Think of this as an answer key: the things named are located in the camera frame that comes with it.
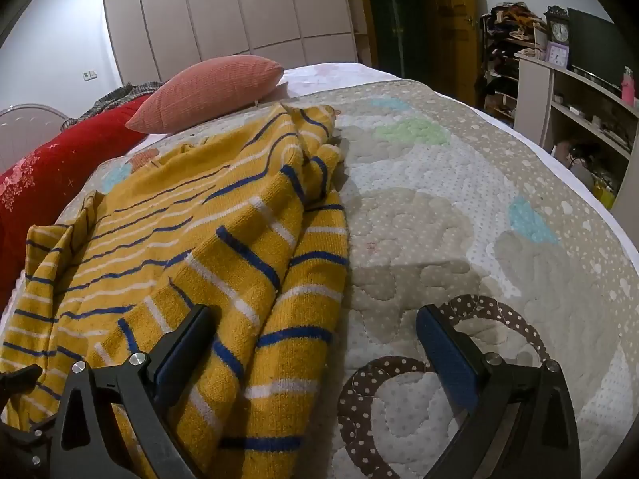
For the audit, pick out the pink bottle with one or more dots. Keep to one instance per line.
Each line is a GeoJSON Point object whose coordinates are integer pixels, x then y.
{"type": "Point", "coordinates": [627, 90]}

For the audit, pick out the red floral blanket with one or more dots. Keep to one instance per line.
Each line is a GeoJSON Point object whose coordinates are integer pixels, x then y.
{"type": "Point", "coordinates": [45, 174]}

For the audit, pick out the white wall socket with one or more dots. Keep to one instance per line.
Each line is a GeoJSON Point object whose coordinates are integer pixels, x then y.
{"type": "Point", "coordinates": [90, 75]}

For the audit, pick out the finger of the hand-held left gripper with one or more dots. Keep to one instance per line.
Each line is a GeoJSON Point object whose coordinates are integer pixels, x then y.
{"type": "Point", "coordinates": [19, 380]}
{"type": "Point", "coordinates": [25, 446]}

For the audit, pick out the yellow striped knit sweater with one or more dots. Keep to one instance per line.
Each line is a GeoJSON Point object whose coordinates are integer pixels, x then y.
{"type": "Point", "coordinates": [199, 219]}

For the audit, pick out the white open shelf unit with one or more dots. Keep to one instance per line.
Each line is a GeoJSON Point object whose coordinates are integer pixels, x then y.
{"type": "Point", "coordinates": [531, 95]}

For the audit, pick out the quilted dotted bed cover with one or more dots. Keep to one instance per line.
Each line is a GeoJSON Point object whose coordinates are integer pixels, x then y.
{"type": "Point", "coordinates": [424, 199]}

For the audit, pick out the beige glossy wardrobe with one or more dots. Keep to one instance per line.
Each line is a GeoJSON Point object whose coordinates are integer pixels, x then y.
{"type": "Point", "coordinates": [214, 5]}

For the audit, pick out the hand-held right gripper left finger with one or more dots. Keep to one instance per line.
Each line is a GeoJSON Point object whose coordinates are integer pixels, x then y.
{"type": "Point", "coordinates": [174, 366]}

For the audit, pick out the grey plaid cloth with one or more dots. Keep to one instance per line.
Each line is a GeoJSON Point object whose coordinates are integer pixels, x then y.
{"type": "Point", "coordinates": [117, 94]}

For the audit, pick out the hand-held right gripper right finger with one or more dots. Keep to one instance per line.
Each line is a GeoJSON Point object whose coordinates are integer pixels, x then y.
{"type": "Point", "coordinates": [445, 354]}

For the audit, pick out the purple square clock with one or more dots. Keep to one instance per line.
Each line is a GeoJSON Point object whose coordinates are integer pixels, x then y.
{"type": "Point", "coordinates": [556, 55]}

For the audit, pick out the pink ribbed pillow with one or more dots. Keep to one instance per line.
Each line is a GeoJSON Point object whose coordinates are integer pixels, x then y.
{"type": "Point", "coordinates": [209, 90]}

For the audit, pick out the brown wooden door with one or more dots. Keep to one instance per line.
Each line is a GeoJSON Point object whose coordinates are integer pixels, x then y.
{"type": "Point", "coordinates": [454, 20]}

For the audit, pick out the dark ornate table clock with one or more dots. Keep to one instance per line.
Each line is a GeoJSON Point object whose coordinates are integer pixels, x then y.
{"type": "Point", "coordinates": [559, 30]}

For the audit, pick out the black flat television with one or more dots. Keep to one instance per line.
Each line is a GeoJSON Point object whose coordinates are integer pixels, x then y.
{"type": "Point", "coordinates": [594, 45]}

